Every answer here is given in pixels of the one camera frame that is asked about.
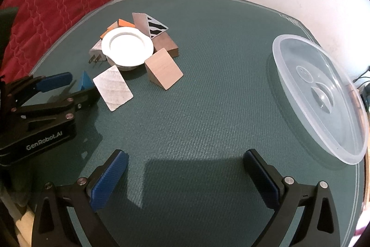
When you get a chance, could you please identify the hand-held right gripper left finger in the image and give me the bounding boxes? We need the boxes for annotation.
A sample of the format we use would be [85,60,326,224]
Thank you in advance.
[30,149,129,247]

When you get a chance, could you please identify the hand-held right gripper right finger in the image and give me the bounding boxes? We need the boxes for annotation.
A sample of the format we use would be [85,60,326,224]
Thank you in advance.
[243,149,342,247]

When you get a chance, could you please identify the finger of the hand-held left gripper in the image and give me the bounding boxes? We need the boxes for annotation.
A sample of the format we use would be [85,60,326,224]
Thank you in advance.
[7,72,73,106]
[13,87,100,131]

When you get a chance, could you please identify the blue triangular block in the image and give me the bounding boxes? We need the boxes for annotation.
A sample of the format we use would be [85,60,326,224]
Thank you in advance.
[77,70,95,91]

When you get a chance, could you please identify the pale whitewashed wooden block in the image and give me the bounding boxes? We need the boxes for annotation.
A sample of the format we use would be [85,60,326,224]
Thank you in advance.
[92,65,134,112]

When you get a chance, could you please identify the white power adapter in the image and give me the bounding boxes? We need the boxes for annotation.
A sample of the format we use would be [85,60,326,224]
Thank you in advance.
[88,40,110,69]

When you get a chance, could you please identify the white round plastic dish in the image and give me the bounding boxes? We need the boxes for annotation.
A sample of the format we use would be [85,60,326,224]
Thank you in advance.
[101,27,154,72]

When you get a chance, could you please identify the orange striped wedge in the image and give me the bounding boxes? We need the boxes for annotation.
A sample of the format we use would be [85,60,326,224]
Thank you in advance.
[100,21,120,40]
[117,18,136,29]

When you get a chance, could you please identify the grey cardboard piece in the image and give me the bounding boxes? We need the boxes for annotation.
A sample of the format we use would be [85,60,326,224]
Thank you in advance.
[132,12,169,39]

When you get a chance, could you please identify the dark brown wood block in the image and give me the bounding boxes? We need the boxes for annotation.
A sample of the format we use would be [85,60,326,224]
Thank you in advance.
[152,32,180,58]

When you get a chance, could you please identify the clear plastic bowl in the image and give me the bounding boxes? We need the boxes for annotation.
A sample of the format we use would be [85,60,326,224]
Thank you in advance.
[272,34,370,165]

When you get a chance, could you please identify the dark green cloth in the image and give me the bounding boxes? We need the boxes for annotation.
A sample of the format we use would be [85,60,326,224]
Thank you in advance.
[0,6,19,61]

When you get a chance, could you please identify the red quilted blanket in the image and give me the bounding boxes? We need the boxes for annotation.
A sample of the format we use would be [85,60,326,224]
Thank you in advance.
[0,0,117,82]

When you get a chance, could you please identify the beige wooden object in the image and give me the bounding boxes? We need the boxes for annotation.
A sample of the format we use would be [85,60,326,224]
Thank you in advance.
[0,195,32,247]

